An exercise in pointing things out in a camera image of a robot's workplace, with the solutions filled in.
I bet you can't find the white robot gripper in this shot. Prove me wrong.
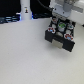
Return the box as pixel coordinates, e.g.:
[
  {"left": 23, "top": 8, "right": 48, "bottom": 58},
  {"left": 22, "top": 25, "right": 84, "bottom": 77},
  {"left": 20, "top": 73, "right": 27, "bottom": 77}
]
[{"left": 50, "top": 0, "right": 84, "bottom": 23}]

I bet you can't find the green white kcup pod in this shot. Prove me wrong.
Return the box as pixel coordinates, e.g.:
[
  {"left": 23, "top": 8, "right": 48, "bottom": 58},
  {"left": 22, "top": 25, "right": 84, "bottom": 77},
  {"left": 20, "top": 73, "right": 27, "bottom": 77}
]
[{"left": 58, "top": 22, "right": 66, "bottom": 29}]

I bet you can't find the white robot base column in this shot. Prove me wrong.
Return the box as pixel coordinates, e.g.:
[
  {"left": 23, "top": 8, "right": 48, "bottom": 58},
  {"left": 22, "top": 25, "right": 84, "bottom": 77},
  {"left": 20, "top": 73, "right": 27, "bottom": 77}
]
[{"left": 20, "top": 0, "right": 32, "bottom": 20}]

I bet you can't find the red kcup pod left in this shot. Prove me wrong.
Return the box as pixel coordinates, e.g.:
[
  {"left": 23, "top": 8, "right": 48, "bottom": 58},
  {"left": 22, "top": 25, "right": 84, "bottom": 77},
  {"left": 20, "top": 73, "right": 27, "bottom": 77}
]
[{"left": 48, "top": 27, "right": 56, "bottom": 33}]

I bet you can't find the red kcup pod front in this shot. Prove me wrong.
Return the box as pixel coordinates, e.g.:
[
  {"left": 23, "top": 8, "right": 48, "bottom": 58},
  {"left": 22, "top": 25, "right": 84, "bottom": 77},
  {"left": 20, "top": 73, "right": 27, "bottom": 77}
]
[{"left": 64, "top": 33, "right": 73, "bottom": 40}]

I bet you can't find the black kcup holder drawer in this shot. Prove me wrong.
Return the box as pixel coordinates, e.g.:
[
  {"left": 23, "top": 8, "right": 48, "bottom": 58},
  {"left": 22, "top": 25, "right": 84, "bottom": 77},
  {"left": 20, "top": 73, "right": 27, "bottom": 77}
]
[{"left": 45, "top": 16, "right": 76, "bottom": 52}]

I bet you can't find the red kcup pod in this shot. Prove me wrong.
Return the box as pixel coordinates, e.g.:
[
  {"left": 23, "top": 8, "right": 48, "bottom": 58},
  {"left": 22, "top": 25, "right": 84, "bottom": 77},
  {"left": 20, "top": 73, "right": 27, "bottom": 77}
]
[
  {"left": 48, "top": 27, "right": 56, "bottom": 33},
  {"left": 64, "top": 33, "right": 73, "bottom": 40}
]

